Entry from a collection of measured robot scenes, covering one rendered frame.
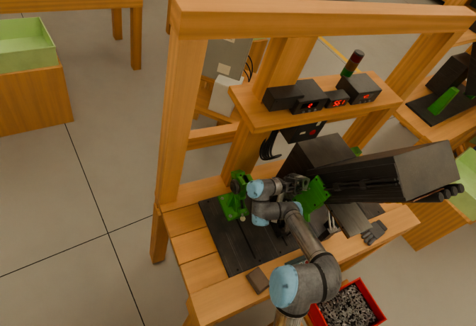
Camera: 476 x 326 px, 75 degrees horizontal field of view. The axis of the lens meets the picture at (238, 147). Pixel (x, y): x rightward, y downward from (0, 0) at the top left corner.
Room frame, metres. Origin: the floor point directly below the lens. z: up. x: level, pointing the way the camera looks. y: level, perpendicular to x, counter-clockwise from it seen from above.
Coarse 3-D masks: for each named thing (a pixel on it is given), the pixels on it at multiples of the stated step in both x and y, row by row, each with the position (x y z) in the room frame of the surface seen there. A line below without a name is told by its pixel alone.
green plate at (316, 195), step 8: (312, 184) 0.98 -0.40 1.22; (320, 184) 0.97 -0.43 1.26; (304, 192) 0.97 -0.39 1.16; (312, 192) 0.96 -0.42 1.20; (320, 192) 0.94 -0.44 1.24; (328, 192) 0.93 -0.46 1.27; (296, 200) 0.96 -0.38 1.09; (304, 200) 0.94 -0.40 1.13; (312, 200) 0.93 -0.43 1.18; (320, 200) 0.92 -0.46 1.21; (304, 208) 0.91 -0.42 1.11; (312, 208) 0.90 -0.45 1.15
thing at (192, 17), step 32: (192, 0) 0.83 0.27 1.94; (224, 0) 0.90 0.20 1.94; (256, 0) 0.99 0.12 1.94; (288, 0) 1.08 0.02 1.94; (320, 0) 1.18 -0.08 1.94; (192, 32) 0.78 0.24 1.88; (224, 32) 0.85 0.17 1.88; (256, 32) 0.93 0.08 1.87; (288, 32) 1.01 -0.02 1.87; (320, 32) 1.11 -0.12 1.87; (352, 32) 1.21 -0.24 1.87; (384, 32) 1.34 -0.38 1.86; (416, 32) 1.48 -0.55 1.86; (448, 32) 1.65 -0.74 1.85
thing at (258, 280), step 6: (258, 270) 0.61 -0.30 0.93; (246, 276) 0.57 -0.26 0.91; (252, 276) 0.57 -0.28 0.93; (258, 276) 0.58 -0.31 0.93; (264, 276) 0.59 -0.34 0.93; (252, 282) 0.55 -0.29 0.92; (258, 282) 0.56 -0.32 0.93; (264, 282) 0.57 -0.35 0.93; (258, 288) 0.53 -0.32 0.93; (264, 288) 0.55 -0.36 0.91; (258, 294) 0.51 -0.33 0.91
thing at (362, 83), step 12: (300, 84) 1.14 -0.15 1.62; (312, 84) 1.17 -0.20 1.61; (336, 84) 1.34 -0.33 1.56; (348, 84) 1.30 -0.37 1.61; (360, 84) 1.32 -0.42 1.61; (372, 84) 1.36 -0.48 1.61; (312, 96) 1.09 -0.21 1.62; (324, 96) 1.12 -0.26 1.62; (360, 96) 1.26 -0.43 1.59; (372, 96) 1.32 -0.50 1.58; (300, 108) 1.04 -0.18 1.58; (312, 108) 1.09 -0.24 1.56
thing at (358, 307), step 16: (352, 288) 0.73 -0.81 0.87; (320, 304) 0.59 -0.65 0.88; (336, 304) 0.62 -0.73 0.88; (352, 304) 0.64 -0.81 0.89; (368, 304) 0.68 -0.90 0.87; (320, 320) 0.51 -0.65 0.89; (336, 320) 0.54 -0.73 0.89; (352, 320) 0.57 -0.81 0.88; (368, 320) 0.60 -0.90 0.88; (384, 320) 0.61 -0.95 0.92
